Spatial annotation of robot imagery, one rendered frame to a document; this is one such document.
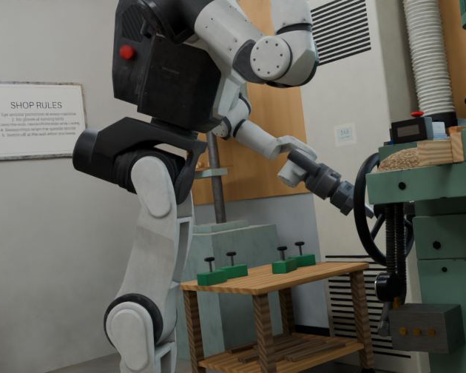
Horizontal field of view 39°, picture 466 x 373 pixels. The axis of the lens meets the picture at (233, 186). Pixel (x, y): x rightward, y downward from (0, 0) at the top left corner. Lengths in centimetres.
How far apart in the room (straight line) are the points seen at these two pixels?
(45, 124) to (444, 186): 317
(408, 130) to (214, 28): 49
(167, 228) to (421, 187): 59
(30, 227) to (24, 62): 98
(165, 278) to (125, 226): 276
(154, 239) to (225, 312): 203
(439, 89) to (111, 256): 229
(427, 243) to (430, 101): 164
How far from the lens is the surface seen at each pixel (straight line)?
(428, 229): 140
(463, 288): 139
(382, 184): 125
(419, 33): 305
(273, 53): 117
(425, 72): 302
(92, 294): 417
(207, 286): 276
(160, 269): 153
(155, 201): 149
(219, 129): 193
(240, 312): 358
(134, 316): 152
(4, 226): 395
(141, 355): 154
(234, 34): 125
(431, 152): 112
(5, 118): 401
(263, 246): 368
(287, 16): 120
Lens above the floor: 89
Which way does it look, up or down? 1 degrees up
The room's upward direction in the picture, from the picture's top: 7 degrees counter-clockwise
